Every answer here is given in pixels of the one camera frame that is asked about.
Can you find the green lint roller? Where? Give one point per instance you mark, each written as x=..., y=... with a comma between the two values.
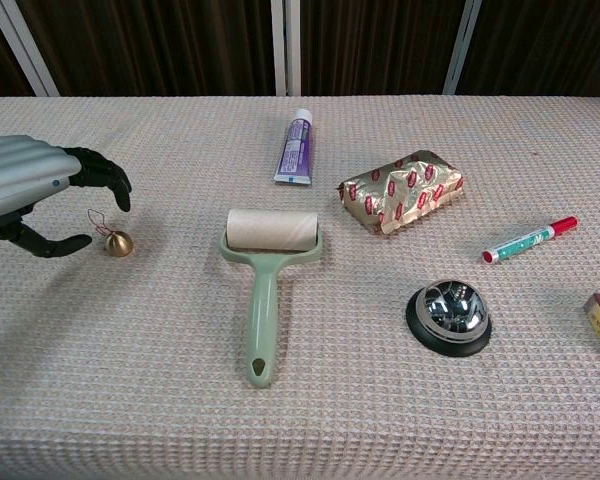
x=260, y=300

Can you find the left black grey robot hand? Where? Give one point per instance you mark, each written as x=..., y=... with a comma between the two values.
x=25, y=170

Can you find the gold foil snack package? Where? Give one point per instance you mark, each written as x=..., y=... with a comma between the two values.
x=405, y=192

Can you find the chrome black call bell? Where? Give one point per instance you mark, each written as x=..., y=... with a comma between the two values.
x=449, y=315

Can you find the beige waffle tablecloth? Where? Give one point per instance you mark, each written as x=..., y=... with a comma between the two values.
x=300, y=425

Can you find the white screen frame post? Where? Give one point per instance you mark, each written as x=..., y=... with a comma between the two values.
x=293, y=45
x=22, y=45
x=462, y=45
x=278, y=45

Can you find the purple white toothpaste tube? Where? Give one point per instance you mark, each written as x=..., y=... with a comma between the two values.
x=295, y=150

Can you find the red capped white marker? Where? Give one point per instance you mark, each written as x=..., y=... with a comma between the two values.
x=530, y=240

